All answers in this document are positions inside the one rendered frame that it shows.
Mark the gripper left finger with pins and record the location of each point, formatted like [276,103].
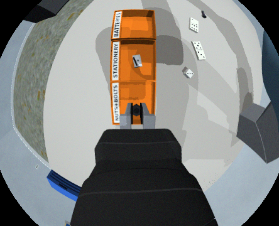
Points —
[126,119]

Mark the white domino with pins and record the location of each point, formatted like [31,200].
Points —
[194,25]
[198,50]

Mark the small white die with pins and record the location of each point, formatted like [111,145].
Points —
[188,73]

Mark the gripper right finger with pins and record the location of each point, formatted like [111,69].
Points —
[147,119]

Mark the orange rack of labelled bins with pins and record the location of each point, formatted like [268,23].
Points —
[138,85]

